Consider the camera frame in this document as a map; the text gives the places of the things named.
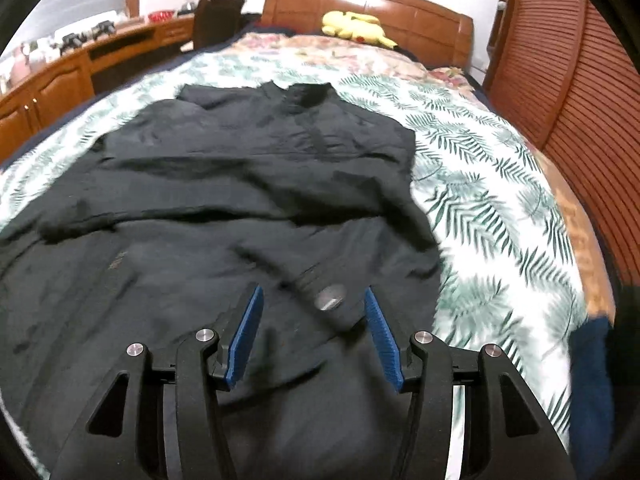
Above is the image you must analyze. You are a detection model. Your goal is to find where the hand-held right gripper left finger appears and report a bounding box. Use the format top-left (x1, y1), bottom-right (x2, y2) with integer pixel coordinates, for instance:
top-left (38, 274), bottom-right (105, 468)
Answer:
top-left (50, 284), bottom-right (265, 480)

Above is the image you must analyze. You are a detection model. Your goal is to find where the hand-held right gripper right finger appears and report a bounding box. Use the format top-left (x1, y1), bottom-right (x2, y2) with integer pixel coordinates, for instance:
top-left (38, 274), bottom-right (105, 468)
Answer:
top-left (364, 287), bottom-right (576, 480)

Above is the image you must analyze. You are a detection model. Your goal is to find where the black zip jacket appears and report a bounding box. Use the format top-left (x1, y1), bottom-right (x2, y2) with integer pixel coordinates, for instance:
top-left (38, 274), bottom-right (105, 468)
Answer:
top-left (0, 81), bottom-right (453, 480)

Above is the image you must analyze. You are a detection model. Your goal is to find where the bed with leaf-print cover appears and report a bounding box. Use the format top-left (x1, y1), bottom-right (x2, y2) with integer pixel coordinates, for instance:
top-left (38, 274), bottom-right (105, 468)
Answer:
top-left (0, 50), bottom-right (588, 480)

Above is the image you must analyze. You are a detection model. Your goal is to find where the navy blue cloth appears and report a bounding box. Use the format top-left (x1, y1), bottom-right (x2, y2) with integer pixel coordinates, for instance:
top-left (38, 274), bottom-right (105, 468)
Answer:
top-left (567, 317), bottom-right (618, 453)

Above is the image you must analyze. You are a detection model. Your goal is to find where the floral quilt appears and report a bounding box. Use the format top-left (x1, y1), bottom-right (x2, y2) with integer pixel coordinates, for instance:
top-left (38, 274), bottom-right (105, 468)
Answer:
top-left (235, 32), bottom-right (616, 321)

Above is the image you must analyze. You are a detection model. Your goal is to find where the wooden desk cabinet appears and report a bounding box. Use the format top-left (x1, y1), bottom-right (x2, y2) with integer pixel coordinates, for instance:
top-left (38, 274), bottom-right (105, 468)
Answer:
top-left (0, 12), bottom-right (198, 166)

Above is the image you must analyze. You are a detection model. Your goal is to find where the wooden bed headboard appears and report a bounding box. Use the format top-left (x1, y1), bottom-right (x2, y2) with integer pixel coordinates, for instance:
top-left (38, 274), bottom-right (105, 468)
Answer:
top-left (261, 0), bottom-right (475, 70)

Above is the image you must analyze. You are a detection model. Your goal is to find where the yellow plush toy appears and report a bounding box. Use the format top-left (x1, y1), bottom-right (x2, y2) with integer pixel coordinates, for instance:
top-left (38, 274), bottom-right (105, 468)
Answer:
top-left (321, 10), bottom-right (396, 51)

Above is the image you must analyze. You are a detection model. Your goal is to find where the wooden louvered wardrobe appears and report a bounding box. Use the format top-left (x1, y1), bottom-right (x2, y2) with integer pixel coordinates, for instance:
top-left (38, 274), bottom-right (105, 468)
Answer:
top-left (482, 0), bottom-right (640, 281)

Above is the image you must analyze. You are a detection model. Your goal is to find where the dark wooden chair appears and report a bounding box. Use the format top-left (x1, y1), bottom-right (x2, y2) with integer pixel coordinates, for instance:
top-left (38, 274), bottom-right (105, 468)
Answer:
top-left (192, 0), bottom-right (248, 51)

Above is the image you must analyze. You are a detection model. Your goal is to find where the group of small jars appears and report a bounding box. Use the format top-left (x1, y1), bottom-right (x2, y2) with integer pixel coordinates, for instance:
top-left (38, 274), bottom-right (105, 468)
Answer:
top-left (27, 37), bottom-right (58, 68)

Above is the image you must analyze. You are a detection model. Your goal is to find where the pink jug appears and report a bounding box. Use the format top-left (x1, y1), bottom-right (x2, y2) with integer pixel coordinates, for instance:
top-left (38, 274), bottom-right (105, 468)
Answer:
top-left (10, 45), bottom-right (31, 83)

